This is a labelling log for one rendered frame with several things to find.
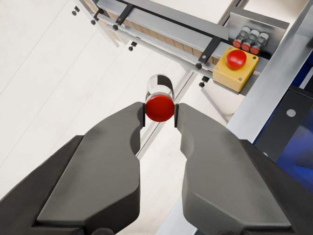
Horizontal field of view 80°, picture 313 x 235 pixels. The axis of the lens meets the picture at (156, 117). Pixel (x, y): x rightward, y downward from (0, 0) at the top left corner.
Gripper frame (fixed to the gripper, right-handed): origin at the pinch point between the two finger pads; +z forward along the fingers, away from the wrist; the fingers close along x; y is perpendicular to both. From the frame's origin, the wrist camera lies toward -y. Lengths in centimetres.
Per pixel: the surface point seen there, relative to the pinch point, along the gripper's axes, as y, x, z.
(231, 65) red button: 4.5, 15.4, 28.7
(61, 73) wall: 66, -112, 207
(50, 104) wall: 100, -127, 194
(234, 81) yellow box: 8.0, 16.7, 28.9
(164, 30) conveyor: 1, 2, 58
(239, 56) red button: 2.7, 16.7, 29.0
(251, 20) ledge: -3.4, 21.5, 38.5
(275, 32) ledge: -1.2, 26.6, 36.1
